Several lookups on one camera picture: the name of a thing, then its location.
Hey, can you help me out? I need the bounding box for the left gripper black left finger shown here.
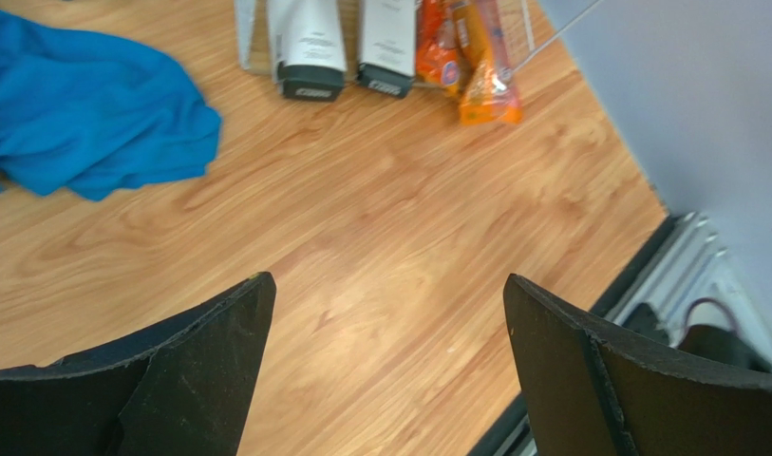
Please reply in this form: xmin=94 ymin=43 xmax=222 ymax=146
xmin=0 ymin=272 xmax=276 ymax=455

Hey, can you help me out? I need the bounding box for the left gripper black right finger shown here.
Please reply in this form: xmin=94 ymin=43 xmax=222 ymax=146
xmin=503 ymin=275 xmax=772 ymax=455

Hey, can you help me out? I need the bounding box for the orange razor bag vertical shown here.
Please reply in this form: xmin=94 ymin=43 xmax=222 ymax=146
xmin=452 ymin=1 xmax=522 ymax=125

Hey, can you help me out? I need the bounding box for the white tall box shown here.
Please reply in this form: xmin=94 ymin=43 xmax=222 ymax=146
xmin=267 ymin=0 xmax=347 ymax=103
xmin=356 ymin=0 xmax=417 ymax=99

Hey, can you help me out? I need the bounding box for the orange razor bag horizontal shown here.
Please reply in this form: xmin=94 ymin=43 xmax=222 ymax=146
xmin=415 ymin=1 xmax=461 ymax=97

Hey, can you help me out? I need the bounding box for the blue cloth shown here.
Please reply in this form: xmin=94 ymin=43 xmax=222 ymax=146
xmin=0 ymin=10 xmax=221 ymax=200

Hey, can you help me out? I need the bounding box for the black mounting rail base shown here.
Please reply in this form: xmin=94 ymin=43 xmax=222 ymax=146
xmin=464 ymin=211 xmax=772 ymax=456

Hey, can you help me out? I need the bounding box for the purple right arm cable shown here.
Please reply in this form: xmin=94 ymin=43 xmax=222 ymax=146
xmin=681 ymin=296 xmax=741 ymax=336

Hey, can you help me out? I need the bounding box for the white wire wooden shelf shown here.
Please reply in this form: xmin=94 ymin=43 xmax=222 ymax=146
xmin=234 ymin=0 xmax=608 ymax=77

